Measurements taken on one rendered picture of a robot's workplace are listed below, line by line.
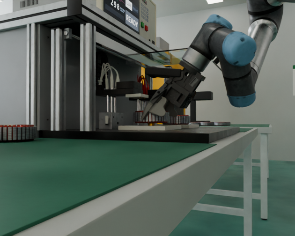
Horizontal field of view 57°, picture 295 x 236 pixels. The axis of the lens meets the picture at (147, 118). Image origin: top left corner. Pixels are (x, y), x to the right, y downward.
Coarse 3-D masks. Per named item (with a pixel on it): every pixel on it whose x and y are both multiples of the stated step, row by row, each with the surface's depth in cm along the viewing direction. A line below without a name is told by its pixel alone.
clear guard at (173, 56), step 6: (186, 48) 100; (144, 54) 108; (150, 54) 108; (156, 54) 108; (162, 54) 108; (168, 54) 108; (174, 54) 108; (180, 54) 108; (156, 60) 119; (162, 60) 119; (168, 60) 119; (174, 60) 119; (180, 60) 119; (216, 66) 112
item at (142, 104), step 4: (148, 92) 109; (152, 92) 108; (148, 96) 108; (132, 100) 112; (136, 100) 112; (140, 100) 111; (144, 100) 112; (148, 100) 112; (140, 104) 111; (144, 104) 115; (140, 108) 111; (144, 108) 115
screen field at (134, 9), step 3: (126, 0) 98; (126, 3) 98; (129, 3) 100; (132, 3) 102; (126, 6) 98; (129, 6) 100; (132, 6) 102; (135, 6) 104; (132, 9) 102; (135, 9) 104; (138, 9) 106; (135, 12) 104; (138, 12) 106; (138, 15) 106
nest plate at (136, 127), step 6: (120, 126) 81; (126, 126) 80; (132, 126) 79; (138, 126) 79; (144, 126) 78; (150, 126) 77; (156, 126) 76; (162, 126) 75; (168, 126) 77; (174, 126) 82; (180, 126) 88
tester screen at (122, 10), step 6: (108, 0) 87; (120, 0) 94; (132, 0) 102; (138, 0) 106; (120, 6) 94; (138, 6) 106; (108, 12) 87; (120, 12) 94; (132, 12) 102; (138, 18) 106; (126, 24) 98
